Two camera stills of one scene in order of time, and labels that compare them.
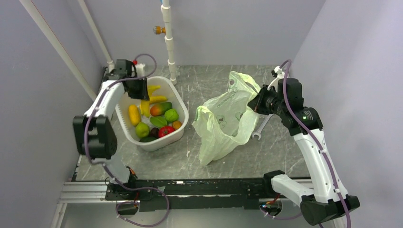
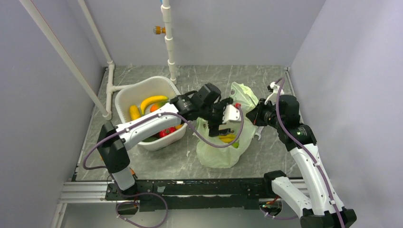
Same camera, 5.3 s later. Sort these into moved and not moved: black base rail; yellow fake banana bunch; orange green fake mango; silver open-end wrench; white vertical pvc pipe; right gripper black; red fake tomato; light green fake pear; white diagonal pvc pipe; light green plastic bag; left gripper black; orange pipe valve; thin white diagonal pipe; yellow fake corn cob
Moved: yellow fake banana bunch; left gripper black; right gripper black; light green plastic bag; light green fake pear
Not moved: red fake tomato; orange green fake mango; thin white diagonal pipe; yellow fake corn cob; silver open-end wrench; black base rail; white diagonal pvc pipe; orange pipe valve; white vertical pvc pipe
